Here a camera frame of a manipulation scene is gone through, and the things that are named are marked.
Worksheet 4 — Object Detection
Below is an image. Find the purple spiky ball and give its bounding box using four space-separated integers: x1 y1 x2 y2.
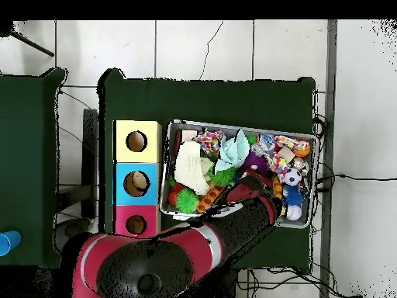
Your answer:
243 151 271 178

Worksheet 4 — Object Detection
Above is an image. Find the black tripod leg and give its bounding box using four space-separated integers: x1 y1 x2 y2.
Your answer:
0 21 56 58

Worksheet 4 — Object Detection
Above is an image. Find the cream yellow waffle cloth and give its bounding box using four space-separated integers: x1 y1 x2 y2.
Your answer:
174 140 216 197

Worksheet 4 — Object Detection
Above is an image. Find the clear mesh bin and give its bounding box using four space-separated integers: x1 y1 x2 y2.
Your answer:
159 119 320 230

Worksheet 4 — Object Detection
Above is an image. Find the colourful polka dot fabric toy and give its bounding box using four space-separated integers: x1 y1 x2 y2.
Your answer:
257 133 311 176

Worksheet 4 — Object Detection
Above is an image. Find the white baseball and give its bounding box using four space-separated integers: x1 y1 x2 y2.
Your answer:
285 204 303 222

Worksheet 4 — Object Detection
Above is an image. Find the green spiky ball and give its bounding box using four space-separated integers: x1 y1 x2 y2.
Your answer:
176 189 201 214

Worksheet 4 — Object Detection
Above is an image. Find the orange plastic block toy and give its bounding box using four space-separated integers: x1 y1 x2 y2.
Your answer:
197 184 226 215

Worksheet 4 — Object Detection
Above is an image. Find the blue plastic cup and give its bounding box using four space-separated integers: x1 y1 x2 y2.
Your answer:
0 230 22 257

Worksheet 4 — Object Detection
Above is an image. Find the red ball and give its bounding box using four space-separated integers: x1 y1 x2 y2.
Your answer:
167 183 185 207

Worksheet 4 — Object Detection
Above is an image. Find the blue fuzzy ball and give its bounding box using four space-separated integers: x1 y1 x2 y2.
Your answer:
281 185 306 207

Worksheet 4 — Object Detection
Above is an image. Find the black white soccer ball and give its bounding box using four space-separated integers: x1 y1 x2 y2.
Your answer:
283 167 304 188

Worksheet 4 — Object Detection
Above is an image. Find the wooden box with three holes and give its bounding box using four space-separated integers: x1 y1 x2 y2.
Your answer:
112 119 164 238

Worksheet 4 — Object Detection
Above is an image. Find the orange basketball toy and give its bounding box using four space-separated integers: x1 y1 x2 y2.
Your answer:
294 142 311 158

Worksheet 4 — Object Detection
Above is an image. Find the colourful patchwork fabric toy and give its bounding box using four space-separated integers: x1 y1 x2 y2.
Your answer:
196 129 226 156

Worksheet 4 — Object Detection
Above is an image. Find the dark green table cloth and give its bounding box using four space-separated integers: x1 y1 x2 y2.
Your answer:
98 68 317 273
0 68 68 268

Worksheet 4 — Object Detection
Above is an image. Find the large green fuzzy ball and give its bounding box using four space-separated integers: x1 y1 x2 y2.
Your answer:
210 167 237 188

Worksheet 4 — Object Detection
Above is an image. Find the black equipment stand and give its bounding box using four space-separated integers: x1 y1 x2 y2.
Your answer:
54 108 100 249

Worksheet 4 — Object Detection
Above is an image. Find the mint green waffle cloth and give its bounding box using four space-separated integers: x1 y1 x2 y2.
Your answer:
213 129 252 175

